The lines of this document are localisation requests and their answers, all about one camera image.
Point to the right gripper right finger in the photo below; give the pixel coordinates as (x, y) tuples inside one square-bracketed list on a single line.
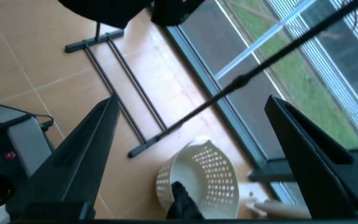
[(331, 199)]

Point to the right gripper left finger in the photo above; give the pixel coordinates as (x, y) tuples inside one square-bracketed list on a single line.
[(73, 186)]

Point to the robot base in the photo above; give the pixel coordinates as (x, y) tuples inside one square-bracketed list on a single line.
[(23, 140)]

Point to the white laundry basket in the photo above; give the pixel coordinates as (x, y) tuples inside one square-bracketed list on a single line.
[(191, 174)]

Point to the black clothes rack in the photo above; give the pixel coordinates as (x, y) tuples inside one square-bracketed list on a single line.
[(239, 81)]

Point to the beige curtain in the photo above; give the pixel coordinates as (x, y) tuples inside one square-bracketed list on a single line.
[(284, 210)]

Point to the window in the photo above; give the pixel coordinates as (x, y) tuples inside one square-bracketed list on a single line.
[(272, 169)]

